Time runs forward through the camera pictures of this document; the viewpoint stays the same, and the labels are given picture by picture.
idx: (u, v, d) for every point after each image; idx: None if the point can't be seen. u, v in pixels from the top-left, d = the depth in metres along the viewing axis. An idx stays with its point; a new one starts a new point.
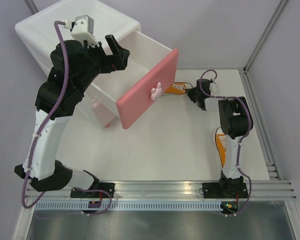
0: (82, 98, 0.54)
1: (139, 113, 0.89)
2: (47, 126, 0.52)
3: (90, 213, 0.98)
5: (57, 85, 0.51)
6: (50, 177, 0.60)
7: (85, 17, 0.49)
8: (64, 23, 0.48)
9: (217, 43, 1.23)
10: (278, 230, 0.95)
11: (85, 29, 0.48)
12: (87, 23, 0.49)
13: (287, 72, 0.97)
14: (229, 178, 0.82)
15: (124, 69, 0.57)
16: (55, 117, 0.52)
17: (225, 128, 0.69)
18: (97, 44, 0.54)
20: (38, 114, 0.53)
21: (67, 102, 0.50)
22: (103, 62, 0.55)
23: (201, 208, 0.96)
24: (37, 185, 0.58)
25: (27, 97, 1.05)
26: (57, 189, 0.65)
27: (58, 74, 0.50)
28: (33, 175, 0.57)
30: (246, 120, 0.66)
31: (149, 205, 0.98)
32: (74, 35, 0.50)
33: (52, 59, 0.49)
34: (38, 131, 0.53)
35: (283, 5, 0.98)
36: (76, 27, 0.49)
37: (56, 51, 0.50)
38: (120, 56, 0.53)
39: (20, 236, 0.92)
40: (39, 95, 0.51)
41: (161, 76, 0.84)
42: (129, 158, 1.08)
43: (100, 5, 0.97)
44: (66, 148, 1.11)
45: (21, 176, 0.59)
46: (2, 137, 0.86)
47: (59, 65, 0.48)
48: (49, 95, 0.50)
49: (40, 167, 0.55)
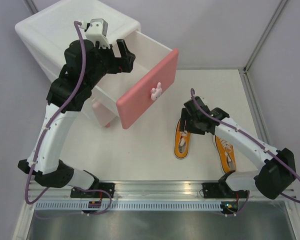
0: (91, 95, 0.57)
1: (141, 112, 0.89)
2: (57, 119, 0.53)
3: (90, 213, 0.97)
5: (69, 82, 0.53)
6: (52, 173, 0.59)
7: (100, 20, 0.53)
8: (80, 23, 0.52)
9: (217, 44, 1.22)
10: (279, 230, 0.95)
11: (99, 31, 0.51)
12: (102, 26, 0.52)
13: (288, 72, 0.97)
14: (233, 189, 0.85)
15: (129, 71, 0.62)
16: (65, 111, 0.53)
17: (267, 192, 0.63)
18: (108, 46, 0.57)
20: (49, 109, 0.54)
21: (78, 98, 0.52)
22: (111, 63, 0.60)
23: (201, 208, 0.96)
24: (40, 180, 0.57)
25: (27, 96, 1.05)
26: (58, 187, 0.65)
27: (70, 71, 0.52)
28: (37, 169, 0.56)
30: (290, 179, 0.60)
31: (149, 205, 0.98)
32: (88, 35, 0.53)
33: (66, 57, 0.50)
34: (47, 124, 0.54)
35: (283, 5, 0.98)
36: (92, 27, 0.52)
37: (71, 48, 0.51)
38: (127, 59, 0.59)
39: (20, 236, 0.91)
40: (50, 90, 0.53)
41: (162, 76, 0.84)
42: (130, 158, 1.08)
43: (101, 5, 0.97)
44: (66, 149, 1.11)
45: (24, 171, 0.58)
46: (1, 136, 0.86)
47: (72, 62, 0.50)
48: (61, 90, 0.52)
49: (45, 160, 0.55)
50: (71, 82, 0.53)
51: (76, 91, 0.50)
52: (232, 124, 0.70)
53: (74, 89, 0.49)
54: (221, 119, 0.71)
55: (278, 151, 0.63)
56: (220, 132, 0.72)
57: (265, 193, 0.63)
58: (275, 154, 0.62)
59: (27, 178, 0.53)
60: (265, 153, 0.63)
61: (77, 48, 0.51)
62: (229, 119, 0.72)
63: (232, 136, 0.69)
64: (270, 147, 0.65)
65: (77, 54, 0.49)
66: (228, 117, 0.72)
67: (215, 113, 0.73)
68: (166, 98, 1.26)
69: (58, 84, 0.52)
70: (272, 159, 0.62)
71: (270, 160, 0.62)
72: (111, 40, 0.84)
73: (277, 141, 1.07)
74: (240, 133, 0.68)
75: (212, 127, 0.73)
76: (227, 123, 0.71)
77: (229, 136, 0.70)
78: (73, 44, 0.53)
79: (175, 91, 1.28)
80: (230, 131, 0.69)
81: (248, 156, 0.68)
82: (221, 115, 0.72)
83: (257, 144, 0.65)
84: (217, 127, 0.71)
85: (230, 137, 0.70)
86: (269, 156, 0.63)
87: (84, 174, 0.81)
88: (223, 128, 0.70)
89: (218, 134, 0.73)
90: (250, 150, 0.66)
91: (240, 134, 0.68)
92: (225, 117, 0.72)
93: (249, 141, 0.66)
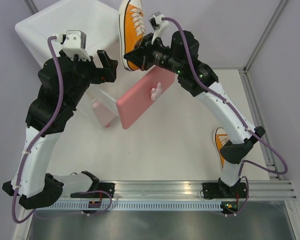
0: (73, 114, 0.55)
1: (140, 112, 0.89)
2: (37, 143, 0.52)
3: (90, 213, 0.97)
5: (47, 102, 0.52)
6: (38, 195, 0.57)
7: (77, 33, 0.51)
8: (56, 37, 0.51)
9: (218, 43, 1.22)
10: (278, 230, 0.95)
11: (77, 45, 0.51)
12: (80, 39, 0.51)
13: (287, 72, 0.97)
14: (229, 185, 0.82)
15: (112, 81, 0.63)
16: (45, 134, 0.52)
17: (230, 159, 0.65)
18: (88, 58, 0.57)
20: (28, 131, 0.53)
21: (58, 120, 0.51)
22: (92, 74, 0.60)
23: (201, 208, 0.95)
24: (25, 203, 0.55)
25: (26, 96, 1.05)
26: (47, 205, 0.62)
27: (48, 92, 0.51)
28: (21, 192, 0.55)
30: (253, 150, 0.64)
31: (149, 205, 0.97)
32: (65, 48, 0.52)
33: (41, 78, 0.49)
34: (27, 148, 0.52)
35: (283, 5, 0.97)
36: (68, 41, 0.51)
37: (45, 69, 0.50)
38: (110, 69, 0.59)
39: (20, 236, 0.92)
40: (29, 112, 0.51)
41: (160, 76, 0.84)
42: (130, 158, 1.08)
43: (100, 4, 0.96)
44: (66, 150, 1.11)
45: (8, 193, 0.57)
46: (1, 137, 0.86)
47: (47, 84, 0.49)
48: (40, 112, 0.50)
49: (29, 184, 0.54)
50: (50, 103, 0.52)
51: (55, 115, 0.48)
52: (220, 94, 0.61)
53: (54, 114, 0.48)
54: (210, 84, 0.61)
55: (255, 128, 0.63)
56: (205, 99, 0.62)
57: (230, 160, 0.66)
58: (253, 132, 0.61)
59: (12, 202, 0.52)
60: (245, 131, 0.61)
61: (51, 69, 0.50)
62: (218, 84, 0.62)
63: (218, 108, 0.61)
64: (249, 123, 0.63)
65: (50, 76, 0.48)
66: (216, 82, 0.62)
67: (203, 71, 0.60)
68: (166, 98, 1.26)
69: (36, 105, 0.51)
70: (251, 137, 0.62)
71: (249, 139, 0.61)
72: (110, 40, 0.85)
73: (277, 141, 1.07)
74: (228, 105, 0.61)
75: (197, 87, 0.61)
76: (214, 89, 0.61)
77: (213, 104, 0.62)
78: (47, 64, 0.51)
79: (175, 92, 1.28)
80: (218, 102, 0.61)
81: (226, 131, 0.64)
82: (209, 79, 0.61)
83: (240, 121, 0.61)
84: (203, 94, 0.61)
85: (213, 107, 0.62)
86: (248, 134, 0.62)
87: (81, 180, 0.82)
88: (211, 97, 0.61)
89: (199, 97, 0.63)
90: (233, 126, 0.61)
91: (227, 106, 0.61)
92: (212, 82, 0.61)
93: (233, 115, 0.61)
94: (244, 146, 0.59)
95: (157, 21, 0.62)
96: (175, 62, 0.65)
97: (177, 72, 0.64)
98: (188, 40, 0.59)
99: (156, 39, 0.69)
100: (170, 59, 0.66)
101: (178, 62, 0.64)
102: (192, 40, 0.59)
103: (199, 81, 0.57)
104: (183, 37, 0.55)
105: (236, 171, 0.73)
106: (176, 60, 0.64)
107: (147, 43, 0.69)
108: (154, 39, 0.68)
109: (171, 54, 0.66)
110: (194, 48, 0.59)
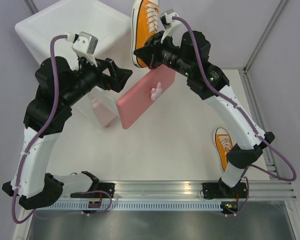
0: (71, 115, 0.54)
1: (140, 112, 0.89)
2: (36, 143, 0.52)
3: (90, 213, 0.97)
5: (45, 102, 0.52)
6: (38, 196, 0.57)
7: (88, 37, 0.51)
8: (67, 36, 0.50)
9: (217, 43, 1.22)
10: (278, 229, 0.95)
11: (84, 50, 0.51)
12: (89, 43, 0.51)
13: (287, 72, 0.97)
14: (229, 185, 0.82)
15: (117, 90, 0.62)
16: (44, 135, 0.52)
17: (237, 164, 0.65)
18: (95, 64, 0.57)
20: (26, 131, 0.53)
21: (56, 120, 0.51)
22: (97, 79, 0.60)
23: (201, 208, 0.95)
24: (25, 203, 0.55)
25: (26, 96, 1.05)
26: (47, 205, 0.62)
27: (45, 92, 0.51)
28: (21, 193, 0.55)
30: None
31: (149, 205, 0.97)
32: (74, 50, 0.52)
33: (38, 78, 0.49)
34: (26, 149, 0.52)
35: (283, 5, 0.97)
36: (78, 43, 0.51)
37: (42, 69, 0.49)
38: (116, 79, 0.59)
39: (20, 236, 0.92)
40: (27, 113, 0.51)
41: (159, 76, 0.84)
42: (130, 158, 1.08)
43: (100, 5, 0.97)
44: (65, 149, 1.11)
45: (8, 194, 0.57)
46: (1, 136, 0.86)
47: (44, 84, 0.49)
48: (38, 112, 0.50)
49: (28, 184, 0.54)
50: (48, 104, 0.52)
51: (52, 116, 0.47)
52: (231, 98, 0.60)
53: (51, 114, 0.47)
54: (219, 88, 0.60)
55: (265, 134, 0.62)
56: (215, 103, 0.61)
57: (237, 165, 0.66)
58: (263, 138, 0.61)
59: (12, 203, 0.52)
60: (255, 137, 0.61)
61: (49, 69, 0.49)
62: (228, 87, 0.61)
63: (227, 111, 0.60)
64: (259, 128, 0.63)
65: (48, 75, 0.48)
66: (227, 86, 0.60)
67: (214, 74, 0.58)
68: (166, 98, 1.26)
69: (34, 105, 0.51)
70: (260, 143, 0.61)
71: (258, 146, 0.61)
72: (110, 39, 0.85)
73: (277, 141, 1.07)
74: (238, 110, 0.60)
75: (207, 91, 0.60)
76: (225, 93, 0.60)
77: (223, 108, 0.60)
78: (44, 64, 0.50)
79: (175, 92, 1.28)
80: (229, 107, 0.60)
81: (234, 136, 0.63)
82: (219, 82, 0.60)
83: (251, 127, 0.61)
84: (213, 97, 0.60)
85: (222, 110, 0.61)
86: (258, 140, 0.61)
87: (80, 180, 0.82)
88: (221, 101, 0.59)
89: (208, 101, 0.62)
90: (242, 132, 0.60)
91: (238, 111, 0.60)
92: (223, 86, 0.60)
93: (243, 120, 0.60)
94: (253, 153, 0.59)
95: (167, 20, 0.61)
96: (184, 63, 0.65)
97: (186, 73, 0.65)
98: (199, 42, 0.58)
99: (166, 38, 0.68)
100: (178, 59, 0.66)
101: (187, 64, 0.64)
102: (204, 42, 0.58)
103: (209, 85, 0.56)
104: (194, 39, 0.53)
105: (237, 172, 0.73)
106: (185, 61, 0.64)
107: (156, 42, 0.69)
108: (164, 39, 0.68)
109: (179, 54, 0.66)
110: (206, 49, 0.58)
